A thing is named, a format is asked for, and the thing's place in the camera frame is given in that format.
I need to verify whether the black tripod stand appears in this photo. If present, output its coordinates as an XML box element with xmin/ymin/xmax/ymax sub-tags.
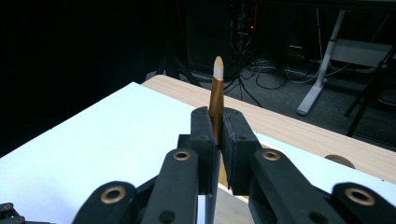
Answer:
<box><xmin>154</xmin><ymin>52</ymin><xmax>202</xmax><ymax>88</ymax></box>

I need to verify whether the white desk leg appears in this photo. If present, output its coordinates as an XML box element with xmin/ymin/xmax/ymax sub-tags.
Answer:
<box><xmin>295</xmin><ymin>9</ymin><xmax>347</xmax><ymax>117</ymax></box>

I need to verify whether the black folding chair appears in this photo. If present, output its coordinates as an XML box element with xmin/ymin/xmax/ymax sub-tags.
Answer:
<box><xmin>343</xmin><ymin>43</ymin><xmax>396</xmax><ymax>138</ymax></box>

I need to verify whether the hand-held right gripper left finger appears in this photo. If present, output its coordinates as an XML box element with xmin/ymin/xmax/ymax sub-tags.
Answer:
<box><xmin>177</xmin><ymin>105</ymin><xmax>218</xmax><ymax>196</ymax></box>

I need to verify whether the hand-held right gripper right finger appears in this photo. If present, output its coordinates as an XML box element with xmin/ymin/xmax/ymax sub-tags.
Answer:
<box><xmin>220</xmin><ymin>107</ymin><xmax>263</xmax><ymax>196</ymax></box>

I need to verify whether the grey desk panel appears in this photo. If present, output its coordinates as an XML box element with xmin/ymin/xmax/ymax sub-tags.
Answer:
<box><xmin>332</xmin><ymin>37</ymin><xmax>394</xmax><ymax>69</ymax></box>

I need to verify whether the bundle of black floor cables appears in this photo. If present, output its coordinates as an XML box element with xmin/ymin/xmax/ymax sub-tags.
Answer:
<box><xmin>218</xmin><ymin>12</ymin><xmax>331</xmax><ymax>108</ymax></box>

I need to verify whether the white table sheet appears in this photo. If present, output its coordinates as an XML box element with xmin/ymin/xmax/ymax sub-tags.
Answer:
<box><xmin>0</xmin><ymin>81</ymin><xmax>396</xmax><ymax>224</ymax></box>

